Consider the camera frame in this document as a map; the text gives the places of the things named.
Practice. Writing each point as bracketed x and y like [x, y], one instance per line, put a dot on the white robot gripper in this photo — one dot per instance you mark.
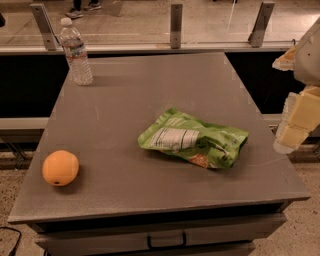
[308, 58]

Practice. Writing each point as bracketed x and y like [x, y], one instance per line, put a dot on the middle metal railing bracket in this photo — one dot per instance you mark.
[175, 25]

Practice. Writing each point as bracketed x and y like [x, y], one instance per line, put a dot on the left metal railing bracket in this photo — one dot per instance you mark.
[42, 19]

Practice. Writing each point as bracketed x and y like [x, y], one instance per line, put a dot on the black drawer handle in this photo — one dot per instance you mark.
[166, 241]

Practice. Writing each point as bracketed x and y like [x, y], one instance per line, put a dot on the metal railing bracket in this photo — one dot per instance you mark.
[42, 19]
[256, 37]
[175, 25]

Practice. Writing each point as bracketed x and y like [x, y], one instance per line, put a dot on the right metal railing bracket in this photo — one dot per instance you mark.
[256, 37]

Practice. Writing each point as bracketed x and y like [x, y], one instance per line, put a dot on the green rice chip bag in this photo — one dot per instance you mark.
[207, 145]

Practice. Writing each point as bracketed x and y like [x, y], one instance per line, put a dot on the grey table drawer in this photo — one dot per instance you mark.
[231, 236]

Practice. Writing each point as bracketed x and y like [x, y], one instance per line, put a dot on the person's shoes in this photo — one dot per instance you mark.
[76, 10]

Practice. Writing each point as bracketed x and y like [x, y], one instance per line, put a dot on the clear plastic water bottle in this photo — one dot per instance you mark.
[75, 53]

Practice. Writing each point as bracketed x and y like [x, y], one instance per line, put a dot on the orange fruit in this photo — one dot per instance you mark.
[60, 168]

